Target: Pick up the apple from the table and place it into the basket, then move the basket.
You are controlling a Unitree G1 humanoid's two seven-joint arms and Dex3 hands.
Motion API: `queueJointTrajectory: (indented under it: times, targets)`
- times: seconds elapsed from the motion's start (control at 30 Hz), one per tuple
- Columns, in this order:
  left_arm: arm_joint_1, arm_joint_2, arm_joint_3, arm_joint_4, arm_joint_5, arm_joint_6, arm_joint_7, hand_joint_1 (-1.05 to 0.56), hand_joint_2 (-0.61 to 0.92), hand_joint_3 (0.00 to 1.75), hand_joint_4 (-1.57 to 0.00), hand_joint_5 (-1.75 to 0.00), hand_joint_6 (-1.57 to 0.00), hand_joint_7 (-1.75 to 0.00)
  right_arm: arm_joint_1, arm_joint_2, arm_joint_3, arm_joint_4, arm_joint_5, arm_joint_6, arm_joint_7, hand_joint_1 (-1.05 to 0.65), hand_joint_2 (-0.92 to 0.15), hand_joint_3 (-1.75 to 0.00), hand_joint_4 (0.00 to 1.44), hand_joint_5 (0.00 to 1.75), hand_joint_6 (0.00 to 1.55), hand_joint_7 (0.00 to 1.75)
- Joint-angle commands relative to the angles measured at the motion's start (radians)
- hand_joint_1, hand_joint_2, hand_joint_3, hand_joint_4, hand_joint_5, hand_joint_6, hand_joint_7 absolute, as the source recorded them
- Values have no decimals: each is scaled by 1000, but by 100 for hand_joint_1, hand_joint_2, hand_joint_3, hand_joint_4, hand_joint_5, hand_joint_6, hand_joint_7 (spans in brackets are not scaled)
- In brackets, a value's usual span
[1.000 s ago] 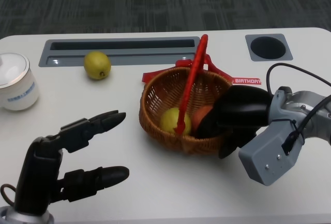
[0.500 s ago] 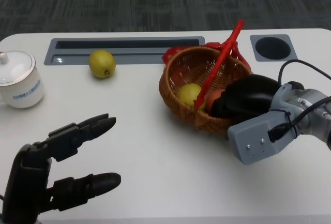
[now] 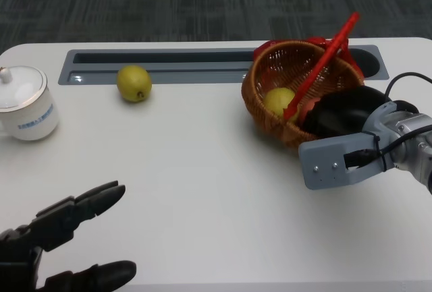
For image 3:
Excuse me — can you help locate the white lidded ceramic mug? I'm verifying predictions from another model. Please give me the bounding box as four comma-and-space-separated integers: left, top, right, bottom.
0, 65, 60, 142

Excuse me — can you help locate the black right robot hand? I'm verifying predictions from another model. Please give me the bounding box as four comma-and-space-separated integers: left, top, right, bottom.
301, 86, 387, 140

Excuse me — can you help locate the wicker basket with red handle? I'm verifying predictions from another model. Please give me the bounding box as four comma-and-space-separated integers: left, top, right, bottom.
241, 11, 367, 150

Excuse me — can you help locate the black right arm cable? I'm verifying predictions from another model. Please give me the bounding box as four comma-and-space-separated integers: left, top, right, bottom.
344, 71, 432, 171

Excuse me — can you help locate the grey table cup holder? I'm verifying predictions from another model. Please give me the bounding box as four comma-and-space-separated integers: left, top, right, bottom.
347, 45, 389, 81

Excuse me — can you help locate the yellow-green pear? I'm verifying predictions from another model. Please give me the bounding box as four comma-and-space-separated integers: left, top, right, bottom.
117, 65, 153, 103
263, 87, 301, 123

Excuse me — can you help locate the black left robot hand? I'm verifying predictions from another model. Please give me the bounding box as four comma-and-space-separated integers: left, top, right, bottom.
0, 180, 138, 292

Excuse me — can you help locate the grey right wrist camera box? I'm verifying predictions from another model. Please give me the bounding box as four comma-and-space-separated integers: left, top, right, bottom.
298, 101, 399, 191

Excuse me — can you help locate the grey table tray slot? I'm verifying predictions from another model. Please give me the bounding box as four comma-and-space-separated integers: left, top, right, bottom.
57, 48, 261, 86

